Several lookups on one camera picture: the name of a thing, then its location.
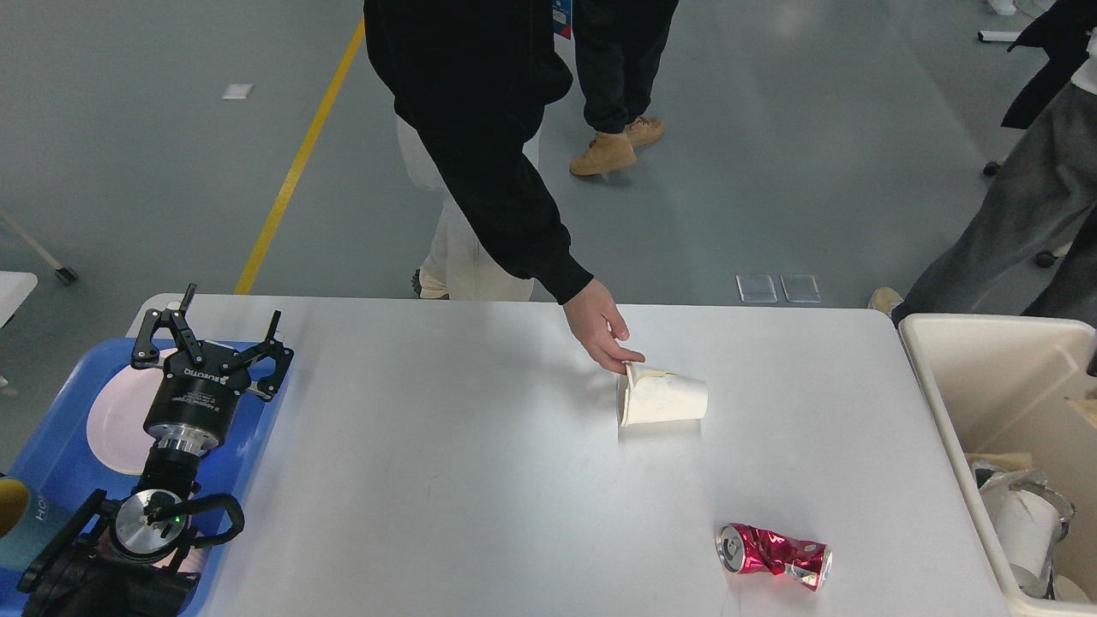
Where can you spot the person in black clothes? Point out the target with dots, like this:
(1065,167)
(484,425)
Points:
(618,51)

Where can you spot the wheeled stand leg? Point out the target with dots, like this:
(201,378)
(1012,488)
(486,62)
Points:
(65,274)

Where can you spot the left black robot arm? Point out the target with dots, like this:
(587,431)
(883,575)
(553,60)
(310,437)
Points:
(142,555)

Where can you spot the crushed red soda can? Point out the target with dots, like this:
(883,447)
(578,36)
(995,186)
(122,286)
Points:
(744,549)

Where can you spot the metal floor plate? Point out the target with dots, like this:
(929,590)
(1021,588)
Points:
(763,289)

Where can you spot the black jacket at right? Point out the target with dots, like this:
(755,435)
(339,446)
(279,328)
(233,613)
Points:
(1063,32)

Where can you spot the brown paper bag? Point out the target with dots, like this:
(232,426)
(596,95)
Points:
(1010,461)

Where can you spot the white table corner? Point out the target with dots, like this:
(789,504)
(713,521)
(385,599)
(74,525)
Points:
(16,287)

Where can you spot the person in black hoodie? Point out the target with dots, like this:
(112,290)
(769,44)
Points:
(473,78)

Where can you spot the teal mug yellow inside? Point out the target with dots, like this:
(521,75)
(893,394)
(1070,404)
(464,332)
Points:
(29,521)

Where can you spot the brown paper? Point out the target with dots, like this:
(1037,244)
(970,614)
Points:
(1085,408)

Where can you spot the foil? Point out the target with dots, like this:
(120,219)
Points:
(983,473)

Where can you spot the beige plastic bin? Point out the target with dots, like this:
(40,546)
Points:
(999,384)

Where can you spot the crushed white paper cup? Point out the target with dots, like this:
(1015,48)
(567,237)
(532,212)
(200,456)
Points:
(652,396)

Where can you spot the pink plate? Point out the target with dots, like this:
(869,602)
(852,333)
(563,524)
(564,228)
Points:
(115,423)

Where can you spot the person's bare right hand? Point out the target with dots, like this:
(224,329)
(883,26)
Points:
(597,325)

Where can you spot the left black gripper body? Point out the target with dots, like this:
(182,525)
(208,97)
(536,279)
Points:
(193,408)

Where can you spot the person in grey trousers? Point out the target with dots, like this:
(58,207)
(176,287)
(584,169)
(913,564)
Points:
(1047,183)

